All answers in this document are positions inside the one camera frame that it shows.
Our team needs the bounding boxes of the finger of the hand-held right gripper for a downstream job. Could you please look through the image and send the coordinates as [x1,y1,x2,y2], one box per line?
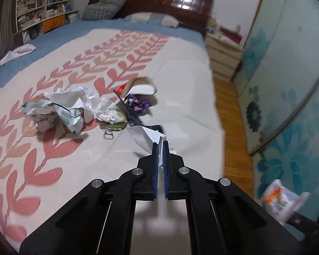
[287,211,319,235]

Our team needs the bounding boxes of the white plastic bag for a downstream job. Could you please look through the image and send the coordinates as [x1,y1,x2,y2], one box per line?
[44,85,101,121]

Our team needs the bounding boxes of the grey plaid pillow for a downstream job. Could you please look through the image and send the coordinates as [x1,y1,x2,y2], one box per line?
[81,0,128,20]

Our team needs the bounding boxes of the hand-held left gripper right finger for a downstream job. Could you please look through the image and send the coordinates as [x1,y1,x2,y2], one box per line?
[162,139,301,255]

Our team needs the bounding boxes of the purple wrapper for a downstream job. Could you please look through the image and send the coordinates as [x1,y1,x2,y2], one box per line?
[126,93,151,115]

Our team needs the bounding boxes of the bed with white patterned cover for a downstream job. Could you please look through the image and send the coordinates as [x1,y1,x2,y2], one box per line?
[0,29,226,255]

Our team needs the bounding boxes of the white cloth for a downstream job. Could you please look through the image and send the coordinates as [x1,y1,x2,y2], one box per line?
[0,44,36,72]

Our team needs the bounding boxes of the white red snack bag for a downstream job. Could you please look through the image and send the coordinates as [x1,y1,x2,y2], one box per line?
[262,178,311,226]

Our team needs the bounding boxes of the metal pull-tab can lid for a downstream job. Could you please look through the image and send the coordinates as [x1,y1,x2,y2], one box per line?
[99,121,128,140]

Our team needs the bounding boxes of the beige curtain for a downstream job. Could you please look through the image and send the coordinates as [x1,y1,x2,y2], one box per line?
[0,0,16,56]

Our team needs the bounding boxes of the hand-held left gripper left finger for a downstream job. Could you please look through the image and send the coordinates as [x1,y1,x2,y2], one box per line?
[19,142,160,255]

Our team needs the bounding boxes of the green white snack bag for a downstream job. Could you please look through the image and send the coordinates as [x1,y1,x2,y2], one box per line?
[21,99,84,135]

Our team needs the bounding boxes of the rows of books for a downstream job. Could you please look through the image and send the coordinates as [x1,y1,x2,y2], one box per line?
[16,0,72,31]

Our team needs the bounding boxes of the stack of white papers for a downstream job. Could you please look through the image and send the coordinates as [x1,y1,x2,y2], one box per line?
[66,10,79,23]

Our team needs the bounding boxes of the black wrapper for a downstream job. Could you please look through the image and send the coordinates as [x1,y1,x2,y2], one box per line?
[113,90,165,136]

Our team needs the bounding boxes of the floral wardrobe sliding door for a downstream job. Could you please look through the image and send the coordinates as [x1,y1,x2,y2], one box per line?
[251,93,319,245]
[233,0,319,156]

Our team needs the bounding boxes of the white tissue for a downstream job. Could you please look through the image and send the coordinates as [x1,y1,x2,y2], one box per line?
[94,97,127,124]

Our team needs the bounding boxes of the white paper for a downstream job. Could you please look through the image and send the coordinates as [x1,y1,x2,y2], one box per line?
[126,126,177,169]

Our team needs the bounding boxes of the white bookshelf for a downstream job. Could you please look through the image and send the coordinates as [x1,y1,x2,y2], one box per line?
[14,0,79,44]

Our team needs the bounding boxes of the light wooden nightstand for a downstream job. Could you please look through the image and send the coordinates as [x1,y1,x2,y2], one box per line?
[204,32,245,83]

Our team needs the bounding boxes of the white and blue pillow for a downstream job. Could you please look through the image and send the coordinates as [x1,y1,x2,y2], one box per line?
[124,12,180,28]

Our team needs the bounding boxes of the cardboard box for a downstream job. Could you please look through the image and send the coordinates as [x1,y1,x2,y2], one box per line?
[114,77,158,97]

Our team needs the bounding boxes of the red box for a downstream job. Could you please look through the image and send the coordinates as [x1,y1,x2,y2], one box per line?
[221,27,242,44]

